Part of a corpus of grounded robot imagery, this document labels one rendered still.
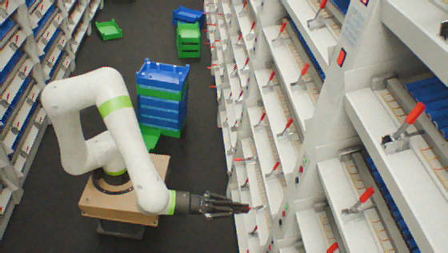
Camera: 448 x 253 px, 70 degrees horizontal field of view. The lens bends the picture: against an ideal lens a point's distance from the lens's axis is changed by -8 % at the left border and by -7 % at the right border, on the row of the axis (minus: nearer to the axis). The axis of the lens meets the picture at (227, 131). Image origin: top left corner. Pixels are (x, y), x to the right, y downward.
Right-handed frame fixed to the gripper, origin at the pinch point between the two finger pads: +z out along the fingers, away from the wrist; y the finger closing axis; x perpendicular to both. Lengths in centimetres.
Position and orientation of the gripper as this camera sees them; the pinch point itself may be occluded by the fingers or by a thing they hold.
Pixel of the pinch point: (239, 208)
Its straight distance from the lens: 137.7
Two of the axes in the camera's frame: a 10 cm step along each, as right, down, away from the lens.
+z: 9.6, 1.3, 2.5
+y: 1.0, 6.7, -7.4
